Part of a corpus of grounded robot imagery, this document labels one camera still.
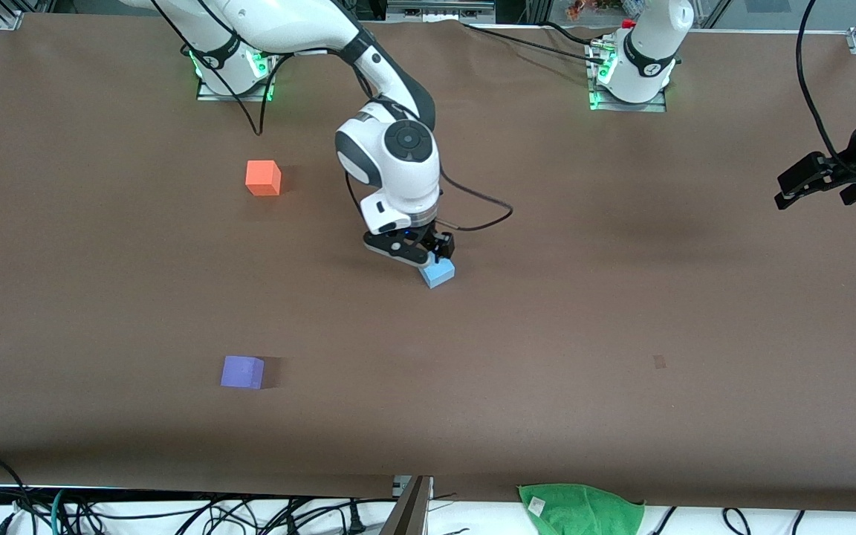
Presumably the blue foam block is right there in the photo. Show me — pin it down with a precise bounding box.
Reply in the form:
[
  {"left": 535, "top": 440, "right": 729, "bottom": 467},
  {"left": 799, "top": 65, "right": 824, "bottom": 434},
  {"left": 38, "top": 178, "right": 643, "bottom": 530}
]
[{"left": 419, "top": 259, "right": 456, "bottom": 290}]

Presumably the orange foam block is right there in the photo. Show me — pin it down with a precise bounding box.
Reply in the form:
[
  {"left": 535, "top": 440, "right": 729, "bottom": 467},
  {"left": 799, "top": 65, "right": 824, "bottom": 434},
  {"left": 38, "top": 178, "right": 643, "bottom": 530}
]
[{"left": 245, "top": 160, "right": 282, "bottom": 197}]

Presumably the purple foam block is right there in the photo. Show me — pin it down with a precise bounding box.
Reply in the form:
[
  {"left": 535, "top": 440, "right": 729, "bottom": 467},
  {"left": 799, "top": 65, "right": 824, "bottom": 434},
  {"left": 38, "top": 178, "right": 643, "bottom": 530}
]
[{"left": 220, "top": 355, "right": 266, "bottom": 390}]

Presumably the grey device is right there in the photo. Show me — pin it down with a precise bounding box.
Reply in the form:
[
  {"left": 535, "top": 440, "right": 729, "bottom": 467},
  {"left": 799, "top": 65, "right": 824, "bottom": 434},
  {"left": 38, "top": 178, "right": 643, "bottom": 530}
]
[{"left": 386, "top": 0, "right": 497, "bottom": 23}]

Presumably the colourful object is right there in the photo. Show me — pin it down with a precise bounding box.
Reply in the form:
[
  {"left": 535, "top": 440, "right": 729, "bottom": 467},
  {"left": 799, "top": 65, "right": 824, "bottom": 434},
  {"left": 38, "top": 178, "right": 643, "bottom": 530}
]
[{"left": 565, "top": 0, "right": 637, "bottom": 22}]

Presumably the green cloth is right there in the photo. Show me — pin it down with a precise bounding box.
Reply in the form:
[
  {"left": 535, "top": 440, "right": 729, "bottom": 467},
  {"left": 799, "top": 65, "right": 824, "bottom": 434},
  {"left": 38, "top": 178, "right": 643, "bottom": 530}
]
[{"left": 517, "top": 483, "right": 646, "bottom": 535}]

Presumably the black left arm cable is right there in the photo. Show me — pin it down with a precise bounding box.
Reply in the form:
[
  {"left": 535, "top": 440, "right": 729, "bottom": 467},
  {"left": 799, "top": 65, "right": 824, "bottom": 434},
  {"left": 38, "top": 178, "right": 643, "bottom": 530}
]
[{"left": 795, "top": 0, "right": 856, "bottom": 181}]

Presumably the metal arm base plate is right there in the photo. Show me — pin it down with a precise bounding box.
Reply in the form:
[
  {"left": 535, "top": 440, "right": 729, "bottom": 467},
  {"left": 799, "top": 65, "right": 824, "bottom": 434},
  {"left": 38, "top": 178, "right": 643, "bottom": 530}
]
[
  {"left": 586, "top": 41, "right": 668, "bottom": 114},
  {"left": 196, "top": 33, "right": 280, "bottom": 103}
]

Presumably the metal post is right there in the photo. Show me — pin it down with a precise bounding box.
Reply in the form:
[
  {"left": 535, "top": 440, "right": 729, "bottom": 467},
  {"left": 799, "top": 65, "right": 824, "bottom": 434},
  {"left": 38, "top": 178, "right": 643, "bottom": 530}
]
[{"left": 378, "top": 476, "right": 435, "bottom": 535}]

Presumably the teal cable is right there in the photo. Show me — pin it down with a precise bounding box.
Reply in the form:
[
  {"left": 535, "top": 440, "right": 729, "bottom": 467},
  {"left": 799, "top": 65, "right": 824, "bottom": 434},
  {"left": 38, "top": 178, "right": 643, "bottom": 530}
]
[{"left": 51, "top": 487, "right": 74, "bottom": 535}]

